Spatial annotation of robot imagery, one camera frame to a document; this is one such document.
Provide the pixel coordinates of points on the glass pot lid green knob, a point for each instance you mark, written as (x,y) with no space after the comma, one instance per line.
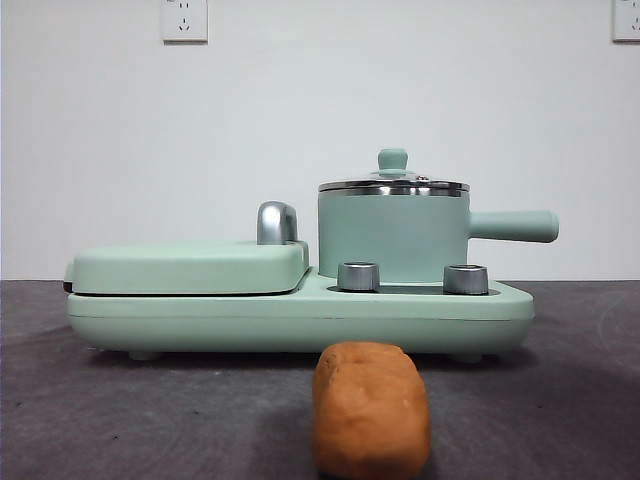
(394,160)

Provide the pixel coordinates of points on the green griddle cover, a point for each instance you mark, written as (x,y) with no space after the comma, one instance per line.
(175,265)

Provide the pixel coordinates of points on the green breakfast machine base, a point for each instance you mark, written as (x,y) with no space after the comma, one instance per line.
(300,320)

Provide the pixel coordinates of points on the silver control knob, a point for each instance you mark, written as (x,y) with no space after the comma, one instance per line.
(465,279)
(357,276)

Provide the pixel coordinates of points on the brown potato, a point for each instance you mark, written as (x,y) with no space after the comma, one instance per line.
(370,410)

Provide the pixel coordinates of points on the white wall socket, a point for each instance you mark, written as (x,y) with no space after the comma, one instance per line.
(627,25)
(185,30)

